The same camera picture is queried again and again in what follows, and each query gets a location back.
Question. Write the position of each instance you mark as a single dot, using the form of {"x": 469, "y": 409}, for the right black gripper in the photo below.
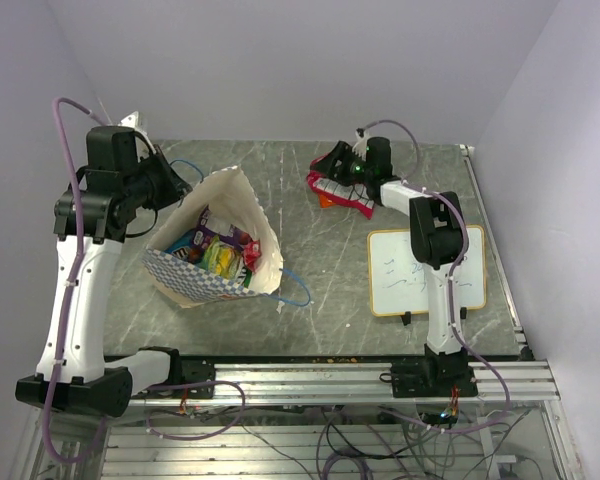
{"x": 342, "y": 153}

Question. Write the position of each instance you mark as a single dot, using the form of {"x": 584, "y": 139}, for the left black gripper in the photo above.
{"x": 176, "y": 187}

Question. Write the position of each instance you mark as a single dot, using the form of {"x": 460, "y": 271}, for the red white snack bag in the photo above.
{"x": 354, "y": 196}

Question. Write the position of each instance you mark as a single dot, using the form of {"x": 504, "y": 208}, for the orange snack packet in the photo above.
{"x": 325, "y": 202}

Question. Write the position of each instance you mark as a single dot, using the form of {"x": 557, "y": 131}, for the purple snack packet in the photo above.
{"x": 211, "y": 225}

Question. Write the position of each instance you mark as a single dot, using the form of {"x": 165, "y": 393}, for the green yellow candy bag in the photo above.
{"x": 226, "y": 262}

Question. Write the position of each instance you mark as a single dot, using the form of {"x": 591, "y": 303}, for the blue checkered paper bag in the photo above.
{"x": 229, "y": 194}

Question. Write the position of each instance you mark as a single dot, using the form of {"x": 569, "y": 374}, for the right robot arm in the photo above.
{"x": 439, "y": 241}

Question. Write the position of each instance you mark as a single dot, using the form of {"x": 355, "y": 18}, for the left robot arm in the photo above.
{"x": 123, "y": 174}

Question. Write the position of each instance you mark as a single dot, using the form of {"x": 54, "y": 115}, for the brown m&m's packet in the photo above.
{"x": 186, "y": 252}

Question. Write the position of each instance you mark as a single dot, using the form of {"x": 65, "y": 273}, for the small red snack packet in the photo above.
{"x": 251, "y": 254}

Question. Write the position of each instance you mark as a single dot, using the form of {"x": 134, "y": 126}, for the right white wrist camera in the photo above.
{"x": 360, "y": 147}

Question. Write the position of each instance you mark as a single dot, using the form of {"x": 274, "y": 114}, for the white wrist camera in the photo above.
{"x": 136, "y": 121}
{"x": 360, "y": 147}

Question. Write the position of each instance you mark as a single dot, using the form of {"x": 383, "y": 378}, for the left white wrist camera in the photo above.
{"x": 136, "y": 121}

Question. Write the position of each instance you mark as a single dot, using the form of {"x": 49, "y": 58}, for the aluminium rail frame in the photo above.
{"x": 299, "y": 391}

